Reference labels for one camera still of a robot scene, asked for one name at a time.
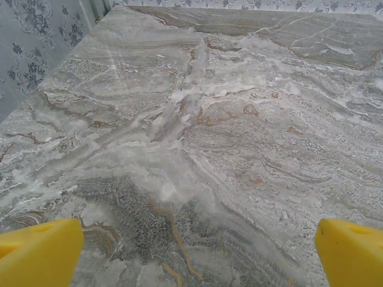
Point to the aluminium corner post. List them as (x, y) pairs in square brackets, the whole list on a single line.
[(95, 9)]

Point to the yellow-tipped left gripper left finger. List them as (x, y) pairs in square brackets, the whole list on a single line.
[(36, 257)]

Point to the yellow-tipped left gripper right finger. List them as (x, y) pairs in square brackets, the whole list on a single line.
[(353, 257)]

